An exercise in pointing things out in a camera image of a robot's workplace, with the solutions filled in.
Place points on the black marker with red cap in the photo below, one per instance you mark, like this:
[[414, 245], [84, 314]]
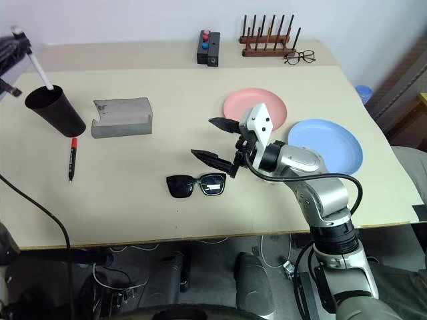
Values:
[[72, 160]]

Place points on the grey-green trousers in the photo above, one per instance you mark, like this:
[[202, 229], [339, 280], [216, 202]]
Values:
[[412, 180]]

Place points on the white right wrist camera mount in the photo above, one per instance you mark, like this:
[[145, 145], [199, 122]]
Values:
[[260, 123]]

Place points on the white marker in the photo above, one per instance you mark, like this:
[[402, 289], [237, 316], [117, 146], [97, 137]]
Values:
[[40, 71]]

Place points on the dark round disc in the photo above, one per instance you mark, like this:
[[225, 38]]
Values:
[[187, 313]]

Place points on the pink plate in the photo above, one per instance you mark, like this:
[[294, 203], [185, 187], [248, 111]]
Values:
[[240, 103]]

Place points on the dark rounded grey shape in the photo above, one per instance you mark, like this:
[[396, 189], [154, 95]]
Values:
[[253, 286], [173, 273]]

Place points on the blue water bottle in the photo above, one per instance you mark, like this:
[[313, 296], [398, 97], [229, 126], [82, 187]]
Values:
[[363, 93]]

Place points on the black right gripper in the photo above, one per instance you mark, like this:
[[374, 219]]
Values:
[[243, 146]]

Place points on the black sunglasses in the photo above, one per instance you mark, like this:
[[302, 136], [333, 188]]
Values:
[[180, 186]]

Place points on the plain black box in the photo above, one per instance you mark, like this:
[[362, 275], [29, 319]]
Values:
[[214, 50]]

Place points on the blue plate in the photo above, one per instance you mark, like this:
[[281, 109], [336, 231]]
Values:
[[327, 140]]

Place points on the wooden furniture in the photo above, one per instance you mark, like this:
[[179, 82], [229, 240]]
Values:
[[400, 96]]

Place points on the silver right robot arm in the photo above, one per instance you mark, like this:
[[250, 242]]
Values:
[[327, 196]]

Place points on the thin-rimmed clear eyeglasses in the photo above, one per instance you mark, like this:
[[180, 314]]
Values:
[[294, 60]]

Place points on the black cup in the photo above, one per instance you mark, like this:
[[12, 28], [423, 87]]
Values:
[[60, 113]]

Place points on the wooden peg plate rack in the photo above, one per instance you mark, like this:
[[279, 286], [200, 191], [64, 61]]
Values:
[[267, 51]]

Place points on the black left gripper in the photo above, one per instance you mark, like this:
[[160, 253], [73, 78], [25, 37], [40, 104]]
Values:
[[8, 53]]

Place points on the black flat bar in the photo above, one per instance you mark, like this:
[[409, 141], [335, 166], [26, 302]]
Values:
[[315, 293]]

